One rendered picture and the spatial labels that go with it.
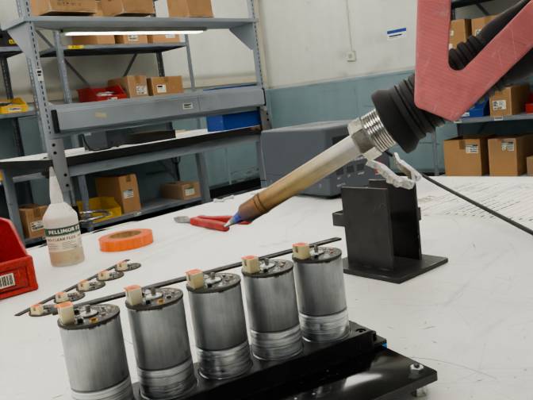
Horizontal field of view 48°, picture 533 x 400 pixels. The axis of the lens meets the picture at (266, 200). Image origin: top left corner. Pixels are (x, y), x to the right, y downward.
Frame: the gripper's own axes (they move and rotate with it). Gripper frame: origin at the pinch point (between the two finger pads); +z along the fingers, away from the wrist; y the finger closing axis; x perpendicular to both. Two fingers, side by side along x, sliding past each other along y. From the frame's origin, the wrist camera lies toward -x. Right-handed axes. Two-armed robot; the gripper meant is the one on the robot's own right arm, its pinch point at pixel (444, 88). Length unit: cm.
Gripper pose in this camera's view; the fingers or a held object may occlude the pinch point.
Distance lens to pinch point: 21.5
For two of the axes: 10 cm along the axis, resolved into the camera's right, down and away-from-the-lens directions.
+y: -2.7, 1.9, -9.4
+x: 9.0, 4.0, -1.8
